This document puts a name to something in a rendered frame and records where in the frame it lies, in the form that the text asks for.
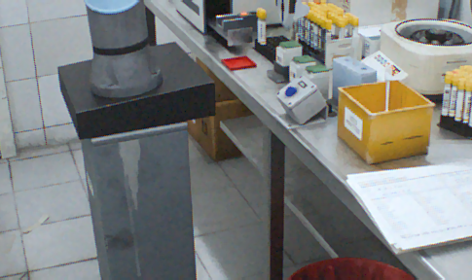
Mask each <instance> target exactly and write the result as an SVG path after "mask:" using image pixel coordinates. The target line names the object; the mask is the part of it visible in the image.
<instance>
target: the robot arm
mask: <svg viewBox="0 0 472 280"><path fill-rule="evenodd" d="M84 2H85V3H86V10H87V15H88V23H89V28H90V32H91V44H92V49H93V51H92V62H91V76H90V84H91V92H92V93H94V94H95V95H97V96H98V97H102V98H125V97H134V96H137V95H141V94H143V93H146V92H148V91H150V90H153V89H155V88H156V87H157V86H158V85H160V84H161V83H162V74H163V73H162V69H161V67H160V65H159V64H158V61H157V59H156V58H155V56H154V54H153V51H152V49H151V48H150V45H149V36H148V30H147V24H146V13H145V8H144V2H143V0H84ZM275 2H276V6H277V12H278V15H279V17H280V21H281V23H282V24H283V27H284V29H285V30H287V31H289V30H290V28H291V27H292V24H293V22H294V21H293V20H294V19H296V18H301V17H303V16H305V15H308V14H309V6H308V5H304V4H303V2H302V0H275Z"/></svg>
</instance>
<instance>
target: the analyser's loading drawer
mask: <svg viewBox="0 0 472 280"><path fill-rule="evenodd" d="M206 23H207V25H209V26H211V27H212V29H214V30H215V31H217V32H218V33H219V34H220V35H221V36H223V37H224V38H225V39H226V40H227V41H228V46H235V45H241V44H247V43H252V27H247V28H243V27H242V18H236V14H231V15H224V16H219V17H207V18H206Z"/></svg>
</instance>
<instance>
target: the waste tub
mask: <svg viewBox="0 0 472 280"><path fill-rule="evenodd" d="M386 87H387V82H386V81H384V82H378V83H368V84H362V85H357V86H352V87H339V88H338V90H339V117H338V136H339V137H340V139H341V140H343V141H345V143H346V144H347V145H348V146H349V147H350V148H351V149H352V150H353V151H354V152H355V153H357V154H358V155H359V156H360V157H361V158H362V159H363V161H364V162H366V163H367V164H368V165H369V164H373V163H377V162H382V161H391V160H395V159H398V158H406V157H411V156H419V155H424V154H428V152H427V151H426V146H429V144H430V129H431V123H432V116H433V107H435V104H433V102H431V101H429V100H428V99H426V98H425V97H424V96H421V94H419V93H418V92H417V91H414V90H413V89H412V88H410V87H409V86H406V85H405V84H404V83H403V82H401V80H391V81H390V82H389V104H388V111H385V100H386Z"/></svg>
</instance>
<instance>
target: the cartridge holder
mask: <svg viewBox="0 0 472 280"><path fill-rule="evenodd" d="M273 65H274V69H272V70H267V75H268V76H269V78H272V79H273V80H274V81H275V82H276V83H282V82H285V81H290V66H285V67H284V66H282V65H281V64H280V63H279V62H276V61H274V62H273Z"/></svg>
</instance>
